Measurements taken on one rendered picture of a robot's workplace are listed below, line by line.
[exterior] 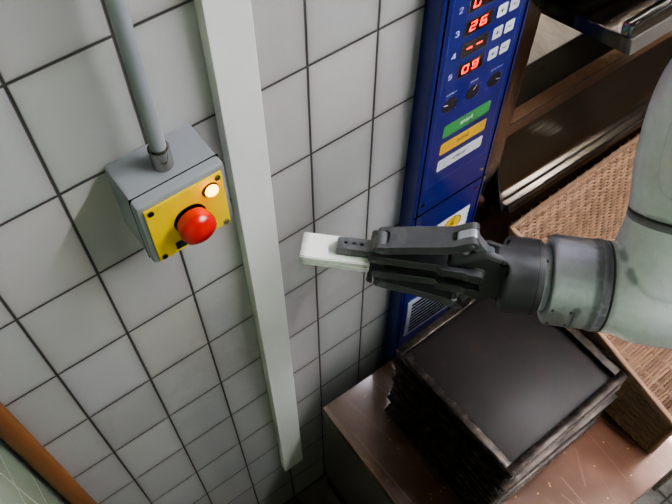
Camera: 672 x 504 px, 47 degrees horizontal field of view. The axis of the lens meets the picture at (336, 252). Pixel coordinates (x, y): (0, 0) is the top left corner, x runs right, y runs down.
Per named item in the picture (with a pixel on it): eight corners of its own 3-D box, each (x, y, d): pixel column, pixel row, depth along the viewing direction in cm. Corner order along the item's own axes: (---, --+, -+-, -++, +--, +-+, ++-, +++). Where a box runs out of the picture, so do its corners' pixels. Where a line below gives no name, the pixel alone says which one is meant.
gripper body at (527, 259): (551, 289, 71) (449, 276, 71) (531, 331, 78) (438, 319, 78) (551, 222, 75) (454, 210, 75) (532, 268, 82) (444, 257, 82)
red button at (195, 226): (172, 232, 81) (165, 210, 78) (205, 214, 83) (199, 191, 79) (190, 256, 80) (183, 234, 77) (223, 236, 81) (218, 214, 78)
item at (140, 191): (124, 223, 86) (101, 165, 77) (202, 180, 89) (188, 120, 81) (157, 269, 83) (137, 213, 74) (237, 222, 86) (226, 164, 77)
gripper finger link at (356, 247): (386, 261, 76) (388, 244, 74) (336, 254, 77) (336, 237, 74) (388, 248, 77) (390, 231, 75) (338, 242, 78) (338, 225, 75)
